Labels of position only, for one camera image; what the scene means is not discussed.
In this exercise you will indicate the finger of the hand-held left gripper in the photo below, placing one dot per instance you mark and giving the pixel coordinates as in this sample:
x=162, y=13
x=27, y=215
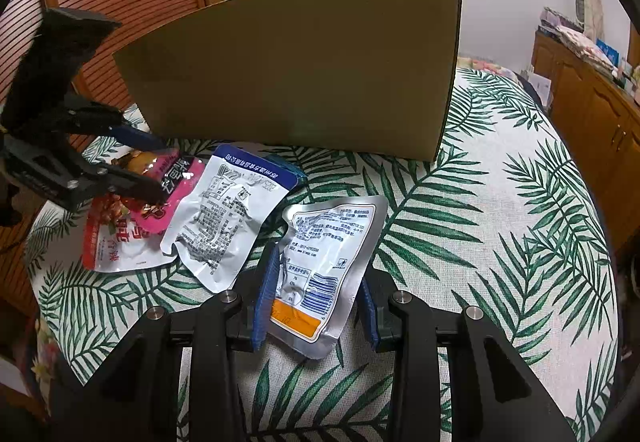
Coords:
x=137, y=137
x=135, y=184

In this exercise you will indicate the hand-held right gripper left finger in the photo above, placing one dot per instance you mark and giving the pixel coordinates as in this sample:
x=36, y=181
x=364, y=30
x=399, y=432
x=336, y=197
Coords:
x=265, y=302

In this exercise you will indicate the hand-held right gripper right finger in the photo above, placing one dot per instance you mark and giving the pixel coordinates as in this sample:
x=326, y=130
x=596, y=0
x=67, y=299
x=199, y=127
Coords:
x=369, y=319

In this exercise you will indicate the pink snack packet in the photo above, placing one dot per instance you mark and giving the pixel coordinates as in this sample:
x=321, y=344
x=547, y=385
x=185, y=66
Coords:
x=182, y=177

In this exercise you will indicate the red white snack packet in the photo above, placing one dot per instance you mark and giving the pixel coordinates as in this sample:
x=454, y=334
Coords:
x=112, y=242

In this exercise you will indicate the silver packet with orange label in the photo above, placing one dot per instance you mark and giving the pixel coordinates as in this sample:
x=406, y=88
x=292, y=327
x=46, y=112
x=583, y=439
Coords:
x=330, y=247

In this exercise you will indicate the silver packet with blue strip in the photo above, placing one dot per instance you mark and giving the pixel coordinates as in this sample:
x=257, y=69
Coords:
x=225, y=212

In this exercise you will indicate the brown cardboard box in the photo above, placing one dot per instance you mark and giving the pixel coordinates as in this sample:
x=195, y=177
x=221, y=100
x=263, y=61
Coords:
x=300, y=71

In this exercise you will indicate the floral bed sheet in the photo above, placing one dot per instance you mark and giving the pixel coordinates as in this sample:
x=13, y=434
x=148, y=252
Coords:
x=482, y=62

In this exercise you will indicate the white paper bag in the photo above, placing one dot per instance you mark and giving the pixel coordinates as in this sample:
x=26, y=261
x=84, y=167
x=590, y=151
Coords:
x=539, y=89

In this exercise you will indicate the wooden cabinet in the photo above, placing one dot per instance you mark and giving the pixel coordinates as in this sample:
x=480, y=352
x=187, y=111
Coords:
x=595, y=121

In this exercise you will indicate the folded floral cloth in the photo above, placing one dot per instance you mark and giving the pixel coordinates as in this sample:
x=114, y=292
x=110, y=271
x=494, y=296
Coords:
x=582, y=44

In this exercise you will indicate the purple grey cloth pile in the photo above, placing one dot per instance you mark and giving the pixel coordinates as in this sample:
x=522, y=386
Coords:
x=555, y=19

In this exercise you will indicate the blue box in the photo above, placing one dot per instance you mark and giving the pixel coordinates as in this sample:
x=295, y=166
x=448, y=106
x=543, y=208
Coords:
x=607, y=52

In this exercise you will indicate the small white fan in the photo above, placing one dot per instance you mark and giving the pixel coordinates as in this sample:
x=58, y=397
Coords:
x=580, y=7

